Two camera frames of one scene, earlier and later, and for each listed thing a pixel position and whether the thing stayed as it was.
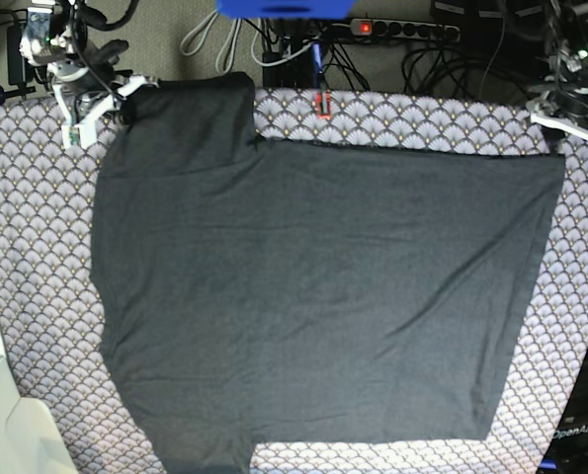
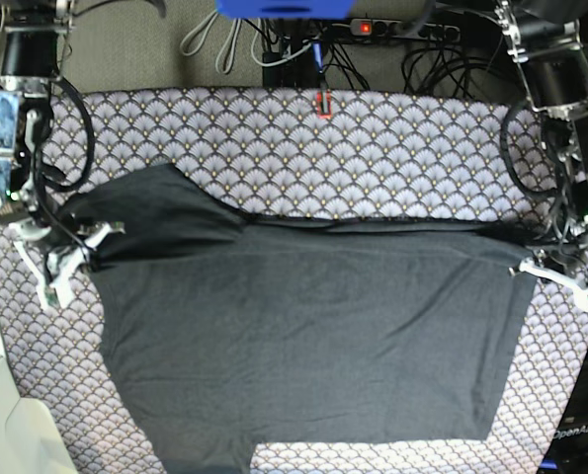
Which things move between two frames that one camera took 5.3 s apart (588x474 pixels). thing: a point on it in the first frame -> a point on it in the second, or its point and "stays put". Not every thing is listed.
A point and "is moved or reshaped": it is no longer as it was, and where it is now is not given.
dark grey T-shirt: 254,291 is moved or reshaped
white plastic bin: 16,434 stays put
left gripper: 91,89 -> 53,250
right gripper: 576,97 -> 570,265
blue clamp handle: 317,59 stays put
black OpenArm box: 581,444 stays put
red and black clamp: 327,115 stays put
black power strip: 437,33 stays put
